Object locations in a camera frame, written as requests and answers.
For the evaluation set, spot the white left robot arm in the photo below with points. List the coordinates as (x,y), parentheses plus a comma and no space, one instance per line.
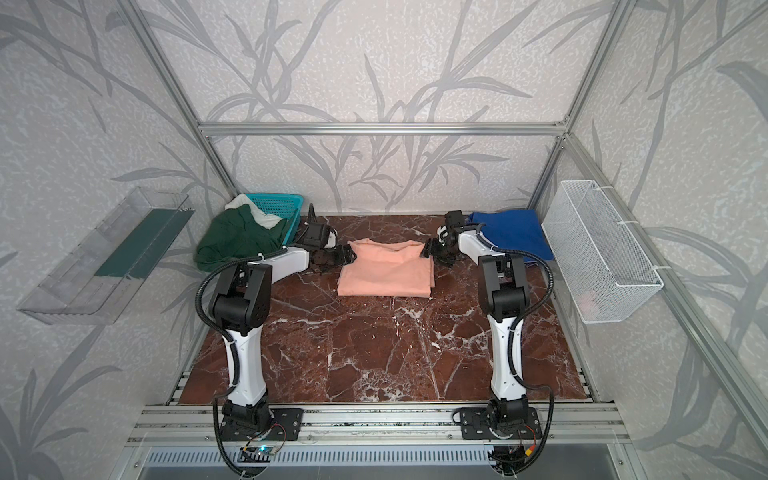
(234,300)

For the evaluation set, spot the aluminium frame crossbar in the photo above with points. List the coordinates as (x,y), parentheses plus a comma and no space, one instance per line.
(378,128)

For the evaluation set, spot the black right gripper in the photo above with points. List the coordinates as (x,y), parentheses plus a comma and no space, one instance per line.
(438,249)

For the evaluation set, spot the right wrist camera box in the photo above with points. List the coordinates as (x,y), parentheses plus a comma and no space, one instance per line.
(454,221)

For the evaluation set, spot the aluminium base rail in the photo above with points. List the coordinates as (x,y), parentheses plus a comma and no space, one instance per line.
(570,440)

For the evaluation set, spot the pink graphic t-shirt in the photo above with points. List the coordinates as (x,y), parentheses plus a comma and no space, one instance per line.
(387,270)

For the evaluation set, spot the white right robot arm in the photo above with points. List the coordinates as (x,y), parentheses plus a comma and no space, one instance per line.
(504,298)

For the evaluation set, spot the clear plastic wall shelf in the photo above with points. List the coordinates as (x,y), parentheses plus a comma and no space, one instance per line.
(94,283)

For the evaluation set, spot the dark green t-shirt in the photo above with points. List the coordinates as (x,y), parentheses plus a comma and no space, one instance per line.
(234,234)

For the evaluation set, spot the white wire mesh basket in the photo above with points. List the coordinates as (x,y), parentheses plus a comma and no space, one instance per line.
(608,274)

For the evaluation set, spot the white t-shirt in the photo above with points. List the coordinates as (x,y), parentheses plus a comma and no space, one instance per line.
(252,210)

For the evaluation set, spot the blue folded t-shirt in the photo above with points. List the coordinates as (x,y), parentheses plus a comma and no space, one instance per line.
(514,230)

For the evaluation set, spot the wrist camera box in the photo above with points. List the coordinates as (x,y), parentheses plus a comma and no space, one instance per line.
(454,221)
(316,236)

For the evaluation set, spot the teal plastic laundry basket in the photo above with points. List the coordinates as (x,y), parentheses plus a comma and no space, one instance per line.
(269,206)

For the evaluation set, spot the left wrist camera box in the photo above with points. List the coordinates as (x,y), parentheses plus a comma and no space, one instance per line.
(316,236)

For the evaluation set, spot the green circuit board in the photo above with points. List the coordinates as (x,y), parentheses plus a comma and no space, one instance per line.
(259,454)

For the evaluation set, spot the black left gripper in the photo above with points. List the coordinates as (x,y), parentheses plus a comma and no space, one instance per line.
(339,257)

